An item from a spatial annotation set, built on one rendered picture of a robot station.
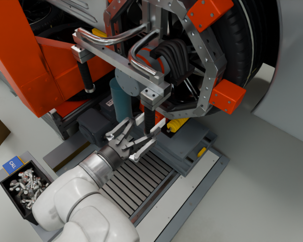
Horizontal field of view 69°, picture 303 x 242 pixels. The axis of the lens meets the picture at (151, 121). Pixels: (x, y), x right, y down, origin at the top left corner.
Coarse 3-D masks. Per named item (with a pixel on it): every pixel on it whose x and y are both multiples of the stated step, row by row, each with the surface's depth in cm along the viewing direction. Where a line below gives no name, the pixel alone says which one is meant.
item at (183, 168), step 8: (136, 128) 155; (136, 136) 151; (208, 136) 151; (216, 136) 148; (144, 144) 150; (200, 144) 147; (208, 144) 145; (152, 152) 149; (160, 152) 141; (168, 152) 143; (192, 152) 143; (200, 152) 139; (168, 160) 139; (176, 160) 140; (184, 160) 137; (192, 160) 136; (176, 168) 138; (184, 168) 136; (192, 168) 141; (184, 176) 138
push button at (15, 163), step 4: (16, 156) 104; (12, 160) 103; (16, 160) 103; (20, 160) 103; (4, 164) 102; (8, 164) 102; (12, 164) 101; (16, 164) 102; (20, 164) 102; (4, 168) 100; (8, 168) 100; (12, 168) 100; (16, 168) 100; (8, 172) 99; (12, 172) 99
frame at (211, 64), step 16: (128, 0) 78; (160, 0) 67; (176, 0) 63; (192, 0) 64; (112, 16) 87; (112, 32) 94; (192, 32) 67; (208, 32) 67; (112, 48) 101; (208, 48) 66; (208, 64) 69; (224, 64) 70; (208, 80) 73; (208, 96) 78; (160, 112) 106; (176, 112) 97; (192, 112) 90
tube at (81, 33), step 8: (144, 0) 70; (144, 8) 72; (144, 16) 74; (144, 24) 75; (80, 32) 73; (88, 32) 72; (128, 32) 72; (136, 32) 74; (96, 40) 70; (104, 40) 70; (112, 40) 70; (120, 40) 71
